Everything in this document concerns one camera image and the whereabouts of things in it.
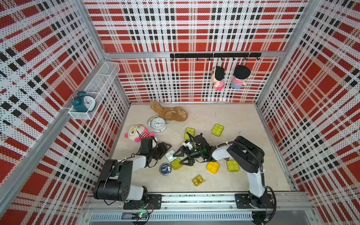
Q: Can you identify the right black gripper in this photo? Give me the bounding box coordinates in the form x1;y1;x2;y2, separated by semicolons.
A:
172;145;203;167

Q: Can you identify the green pillbox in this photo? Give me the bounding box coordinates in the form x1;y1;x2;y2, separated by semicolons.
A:
226;160;240;173
184;127;195;140
165;150;183;170
211;124;224;137

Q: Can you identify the yellow pillbox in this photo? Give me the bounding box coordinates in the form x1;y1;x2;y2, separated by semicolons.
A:
206;162;220;174

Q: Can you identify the round dark blue tin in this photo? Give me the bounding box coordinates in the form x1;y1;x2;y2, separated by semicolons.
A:
159;163;172;176

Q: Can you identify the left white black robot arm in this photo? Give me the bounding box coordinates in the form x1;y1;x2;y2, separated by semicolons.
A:
93;137;172;204

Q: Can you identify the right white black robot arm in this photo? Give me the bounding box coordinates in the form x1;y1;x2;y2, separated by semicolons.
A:
172;134;275;209

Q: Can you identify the pink white plush toy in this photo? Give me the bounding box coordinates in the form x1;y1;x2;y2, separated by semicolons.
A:
125;124;155;143

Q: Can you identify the silver alarm clock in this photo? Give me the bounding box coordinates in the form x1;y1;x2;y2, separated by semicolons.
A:
148;116;167;134

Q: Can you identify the brown plush bear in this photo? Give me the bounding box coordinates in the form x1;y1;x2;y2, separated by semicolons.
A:
150;101;188;122

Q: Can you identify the green circuit board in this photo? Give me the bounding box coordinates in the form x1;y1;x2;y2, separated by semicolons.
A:
121;212;149;221

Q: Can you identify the doll with pink striped shirt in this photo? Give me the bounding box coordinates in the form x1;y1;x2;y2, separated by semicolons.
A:
211;66;225;91

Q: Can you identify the teal alarm clock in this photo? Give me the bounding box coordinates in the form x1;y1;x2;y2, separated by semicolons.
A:
72;91;96;113

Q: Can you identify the doll with black hat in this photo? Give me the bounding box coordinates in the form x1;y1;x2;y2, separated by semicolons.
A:
231;65;251;89

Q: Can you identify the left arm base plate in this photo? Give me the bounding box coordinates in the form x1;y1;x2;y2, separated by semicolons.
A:
123;193;162;211

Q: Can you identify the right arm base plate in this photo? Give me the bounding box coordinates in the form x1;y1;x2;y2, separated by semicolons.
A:
235;192;277;209

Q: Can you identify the white wire shelf basket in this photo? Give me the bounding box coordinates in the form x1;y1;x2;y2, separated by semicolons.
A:
68;62;120;121

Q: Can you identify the black hook rail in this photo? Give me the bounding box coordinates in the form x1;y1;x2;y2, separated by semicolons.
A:
170;52;262;59

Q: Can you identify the aluminium rail front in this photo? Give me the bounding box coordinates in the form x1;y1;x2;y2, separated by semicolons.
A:
81;192;317;213

